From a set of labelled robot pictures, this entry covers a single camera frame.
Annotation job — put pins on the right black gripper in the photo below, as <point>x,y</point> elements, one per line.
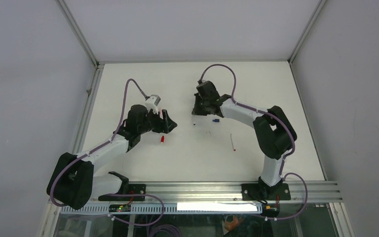
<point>196,111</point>

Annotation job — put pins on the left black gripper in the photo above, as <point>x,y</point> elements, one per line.
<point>164,124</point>

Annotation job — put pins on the white red-tip pen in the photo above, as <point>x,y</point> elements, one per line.
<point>232,142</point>

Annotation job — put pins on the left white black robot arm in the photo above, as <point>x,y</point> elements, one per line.
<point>74,181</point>

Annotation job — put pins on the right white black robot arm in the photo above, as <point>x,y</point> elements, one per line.
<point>275,135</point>

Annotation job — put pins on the orange object under table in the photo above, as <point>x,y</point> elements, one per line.
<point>232,221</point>

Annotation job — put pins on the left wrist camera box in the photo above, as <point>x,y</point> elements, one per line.
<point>151,103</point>

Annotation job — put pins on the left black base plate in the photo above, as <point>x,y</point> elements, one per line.
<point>138,188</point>

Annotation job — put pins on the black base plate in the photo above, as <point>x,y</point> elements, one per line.
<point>138,188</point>
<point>253,191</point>

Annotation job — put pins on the white slotted cable duct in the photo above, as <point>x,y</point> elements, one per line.
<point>172,208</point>

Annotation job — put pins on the aluminium mounting rail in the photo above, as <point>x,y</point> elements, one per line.
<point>229,192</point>

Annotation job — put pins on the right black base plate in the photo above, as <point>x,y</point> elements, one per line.
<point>253,191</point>

